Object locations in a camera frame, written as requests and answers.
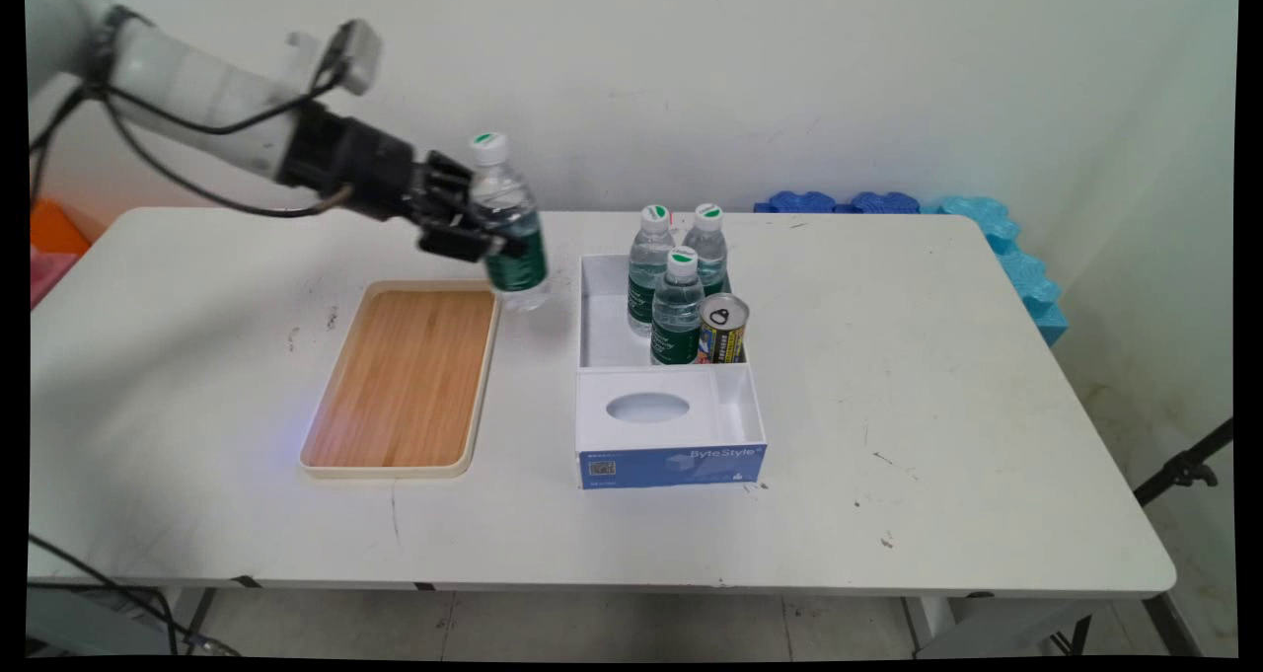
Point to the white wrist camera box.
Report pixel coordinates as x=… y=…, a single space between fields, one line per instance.
x=350 y=55

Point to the blue white cardboard box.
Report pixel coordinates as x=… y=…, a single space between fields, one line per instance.
x=671 y=425

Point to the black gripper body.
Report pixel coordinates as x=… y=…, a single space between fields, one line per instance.
x=355 y=164

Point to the wooden tray with cream rim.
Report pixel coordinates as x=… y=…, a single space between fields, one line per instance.
x=405 y=376

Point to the light blue foam mat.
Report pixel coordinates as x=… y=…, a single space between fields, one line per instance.
x=1021 y=267

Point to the pink plastic object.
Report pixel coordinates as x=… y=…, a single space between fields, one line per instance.
x=47 y=272

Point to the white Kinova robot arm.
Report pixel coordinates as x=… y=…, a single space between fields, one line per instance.
x=168 y=80

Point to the green label water bottle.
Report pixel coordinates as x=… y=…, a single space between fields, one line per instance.
x=708 y=248
x=648 y=272
x=678 y=312
x=513 y=238

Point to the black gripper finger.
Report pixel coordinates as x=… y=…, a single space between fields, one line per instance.
x=469 y=243
x=449 y=179

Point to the black tripod leg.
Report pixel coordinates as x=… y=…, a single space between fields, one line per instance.
x=1184 y=470

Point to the yellow blue drink can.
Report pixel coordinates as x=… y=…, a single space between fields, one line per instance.
x=723 y=329

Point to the dark blue foam mat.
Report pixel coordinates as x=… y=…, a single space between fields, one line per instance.
x=801 y=202
x=885 y=202

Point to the orange plastic object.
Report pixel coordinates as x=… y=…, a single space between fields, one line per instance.
x=54 y=228

